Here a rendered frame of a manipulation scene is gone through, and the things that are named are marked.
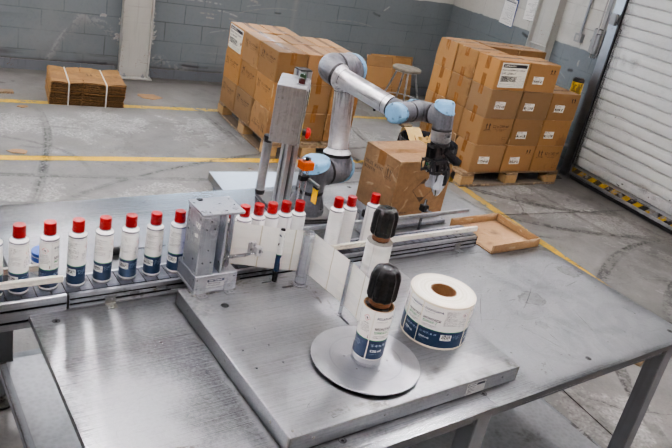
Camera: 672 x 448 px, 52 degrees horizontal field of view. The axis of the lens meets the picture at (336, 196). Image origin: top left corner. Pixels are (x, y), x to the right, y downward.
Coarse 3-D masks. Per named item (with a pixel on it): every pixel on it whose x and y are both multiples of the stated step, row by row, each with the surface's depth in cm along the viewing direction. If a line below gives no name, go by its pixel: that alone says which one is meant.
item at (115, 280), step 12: (444, 228) 290; (408, 240) 272; (420, 240) 274; (432, 240) 276; (348, 252) 252; (144, 276) 211; (156, 276) 212; (168, 276) 213; (72, 288) 197; (84, 288) 199; (96, 288) 200
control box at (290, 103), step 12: (288, 84) 217; (276, 96) 217; (288, 96) 217; (300, 96) 217; (276, 108) 218; (288, 108) 218; (300, 108) 218; (276, 120) 220; (288, 120) 220; (300, 120) 220; (276, 132) 221; (288, 132) 221; (300, 132) 222; (288, 144) 223
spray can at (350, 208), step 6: (348, 198) 247; (354, 198) 246; (348, 204) 247; (354, 204) 247; (348, 210) 247; (354, 210) 247; (348, 216) 248; (354, 216) 248; (342, 222) 249; (348, 222) 248; (342, 228) 250; (348, 228) 249; (342, 234) 250; (348, 234) 251; (342, 240) 251; (348, 240) 252
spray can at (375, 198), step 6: (372, 198) 253; (378, 198) 253; (372, 204) 254; (378, 204) 255; (366, 210) 255; (372, 210) 254; (366, 216) 256; (372, 216) 255; (366, 222) 256; (366, 228) 257; (360, 234) 260; (366, 234) 257; (360, 240) 260
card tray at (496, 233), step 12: (468, 216) 310; (480, 216) 315; (492, 216) 320; (480, 228) 310; (492, 228) 312; (504, 228) 315; (516, 228) 313; (480, 240) 297; (492, 240) 300; (504, 240) 302; (516, 240) 305; (528, 240) 298; (492, 252) 287
